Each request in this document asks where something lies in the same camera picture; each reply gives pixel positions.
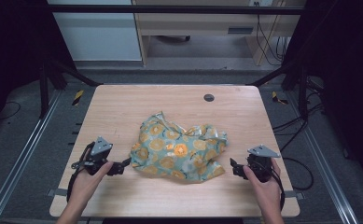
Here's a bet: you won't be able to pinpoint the person's right hand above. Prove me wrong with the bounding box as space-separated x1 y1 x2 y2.
243 158 282 216

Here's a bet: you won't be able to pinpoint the aluminium floor rail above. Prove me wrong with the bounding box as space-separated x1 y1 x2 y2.
286 91 360 224
0 90 62 224

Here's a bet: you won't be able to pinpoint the white cabinet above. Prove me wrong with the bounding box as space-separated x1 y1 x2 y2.
47 0 144 63

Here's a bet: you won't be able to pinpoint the person's left hand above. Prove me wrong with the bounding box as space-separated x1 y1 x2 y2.
67 161 115 209

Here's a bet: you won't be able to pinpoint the black cables under desk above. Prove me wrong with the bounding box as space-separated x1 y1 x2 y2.
253 1 292 67

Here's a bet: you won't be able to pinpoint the yellow black tape marker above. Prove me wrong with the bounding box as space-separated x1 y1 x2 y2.
271 91 289 105
72 90 85 106

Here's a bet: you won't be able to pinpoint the black metal frame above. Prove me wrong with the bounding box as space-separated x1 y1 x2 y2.
38 3 311 122

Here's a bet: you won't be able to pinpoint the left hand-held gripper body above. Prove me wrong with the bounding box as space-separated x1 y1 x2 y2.
71 135 126 176

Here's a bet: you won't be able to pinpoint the floral green orange cloth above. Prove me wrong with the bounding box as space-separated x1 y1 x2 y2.
130 110 229 184

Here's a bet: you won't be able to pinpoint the black floor cables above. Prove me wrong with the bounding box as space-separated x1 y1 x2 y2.
271 76 327 191

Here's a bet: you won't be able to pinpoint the black floor cable loop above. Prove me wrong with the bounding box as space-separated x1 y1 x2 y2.
0 101 22 121

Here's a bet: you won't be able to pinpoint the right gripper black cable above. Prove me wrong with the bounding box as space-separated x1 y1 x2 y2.
264 169 286 212

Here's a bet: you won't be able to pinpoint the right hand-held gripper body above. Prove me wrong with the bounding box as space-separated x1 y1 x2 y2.
232 144 281 184

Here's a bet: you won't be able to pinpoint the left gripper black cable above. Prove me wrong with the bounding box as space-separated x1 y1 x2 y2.
66 141 96 203

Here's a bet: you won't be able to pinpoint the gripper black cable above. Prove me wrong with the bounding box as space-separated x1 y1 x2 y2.
66 141 96 203
264 169 286 212

